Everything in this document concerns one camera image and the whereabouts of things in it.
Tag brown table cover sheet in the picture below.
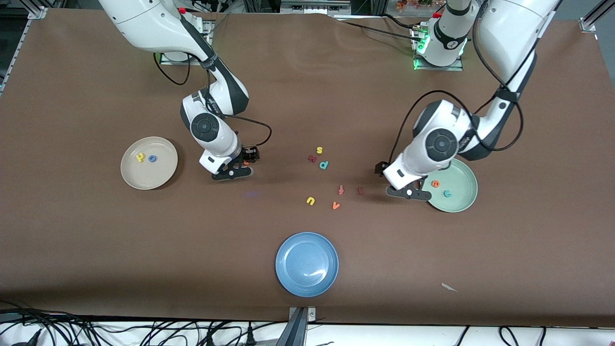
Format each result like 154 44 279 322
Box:
0 7 615 328

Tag green plate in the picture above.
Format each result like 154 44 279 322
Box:
422 159 479 213

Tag beige brown plate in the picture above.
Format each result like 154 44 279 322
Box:
120 136 179 190

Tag blue plate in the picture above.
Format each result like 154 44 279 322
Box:
275 232 339 297

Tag orange artificial flowers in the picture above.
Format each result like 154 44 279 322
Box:
396 0 446 11

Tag aluminium corner extrusion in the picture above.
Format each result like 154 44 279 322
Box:
579 0 615 32
26 0 49 20

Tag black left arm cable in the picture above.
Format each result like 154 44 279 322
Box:
382 0 539 166

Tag thin black table cable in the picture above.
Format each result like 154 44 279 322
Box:
334 18 418 41

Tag thick black table cable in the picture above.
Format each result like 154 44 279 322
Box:
382 13 423 29

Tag silver aluminium frame rail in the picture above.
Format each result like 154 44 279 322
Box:
280 0 351 16

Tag metal clamp bracket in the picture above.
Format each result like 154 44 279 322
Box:
288 307 317 323

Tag black floor cable tangle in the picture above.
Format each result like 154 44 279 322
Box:
0 300 113 346

